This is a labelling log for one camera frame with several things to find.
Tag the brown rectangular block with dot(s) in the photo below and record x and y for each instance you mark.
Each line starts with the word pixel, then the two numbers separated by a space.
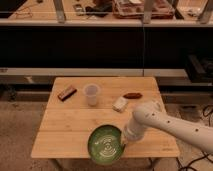
pixel 66 93

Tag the brown sausage toy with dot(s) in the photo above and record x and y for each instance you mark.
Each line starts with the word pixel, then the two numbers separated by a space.
pixel 133 96

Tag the wooden folding table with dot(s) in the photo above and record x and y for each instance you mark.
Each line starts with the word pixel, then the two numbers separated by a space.
pixel 67 125

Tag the green ceramic bowl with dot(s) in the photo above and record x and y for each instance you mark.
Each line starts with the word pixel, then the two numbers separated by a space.
pixel 104 145

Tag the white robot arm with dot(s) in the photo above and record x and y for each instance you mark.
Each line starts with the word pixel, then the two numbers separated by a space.
pixel 149 114

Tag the wicker tray on shelf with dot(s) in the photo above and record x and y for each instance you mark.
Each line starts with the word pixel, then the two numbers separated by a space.
pixel 161 9

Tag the clear plastic cup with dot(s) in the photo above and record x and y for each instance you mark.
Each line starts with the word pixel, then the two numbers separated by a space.
pixel 91 92

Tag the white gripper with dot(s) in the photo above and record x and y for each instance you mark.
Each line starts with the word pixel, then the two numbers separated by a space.
pixel 132 132

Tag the white ridged block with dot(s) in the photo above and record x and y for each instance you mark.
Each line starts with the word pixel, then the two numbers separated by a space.
pixel 120 104

